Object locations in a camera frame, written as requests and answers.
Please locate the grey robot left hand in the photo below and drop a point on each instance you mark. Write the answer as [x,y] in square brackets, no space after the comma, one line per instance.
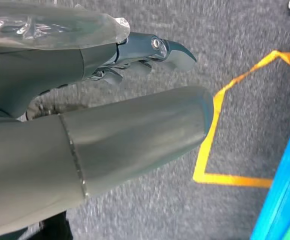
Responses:
[109,142]

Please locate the blue metal shelf rack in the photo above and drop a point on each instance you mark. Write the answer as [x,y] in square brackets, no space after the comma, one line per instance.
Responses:
[285,198]

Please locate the black robot lower body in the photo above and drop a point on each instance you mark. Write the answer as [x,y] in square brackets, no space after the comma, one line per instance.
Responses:
[52,228]

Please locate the yellow floor tape square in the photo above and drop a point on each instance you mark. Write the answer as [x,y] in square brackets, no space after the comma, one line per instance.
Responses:
[210,139]

